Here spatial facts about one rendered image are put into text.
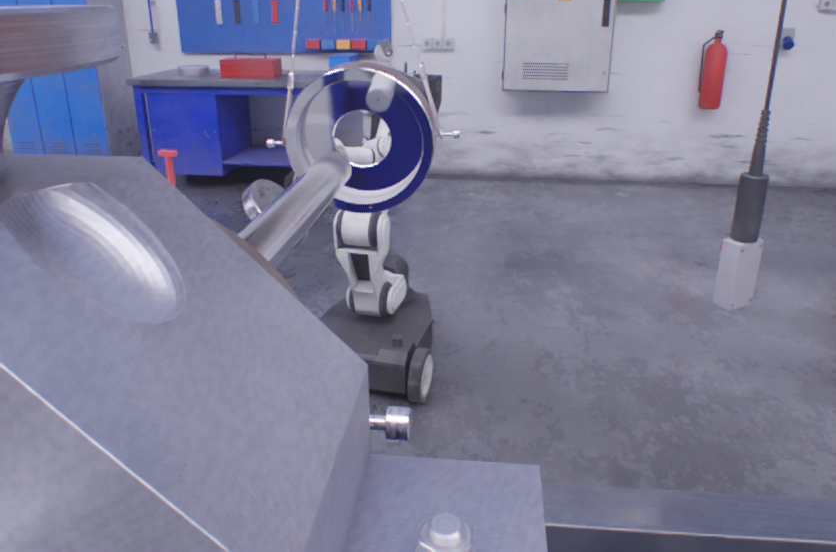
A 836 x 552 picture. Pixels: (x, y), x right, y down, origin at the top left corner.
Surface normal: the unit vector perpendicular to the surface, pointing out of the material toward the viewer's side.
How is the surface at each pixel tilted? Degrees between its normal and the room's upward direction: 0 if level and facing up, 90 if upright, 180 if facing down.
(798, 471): 0
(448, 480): 0
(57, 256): 49
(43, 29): 90
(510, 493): 0
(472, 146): 90
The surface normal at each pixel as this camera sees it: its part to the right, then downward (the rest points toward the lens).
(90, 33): 1.00, 0.01
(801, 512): 0.00, -0.94
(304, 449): 0.70, -0.64
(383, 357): -0.19, -0.43
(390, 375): -0.27, 0.33
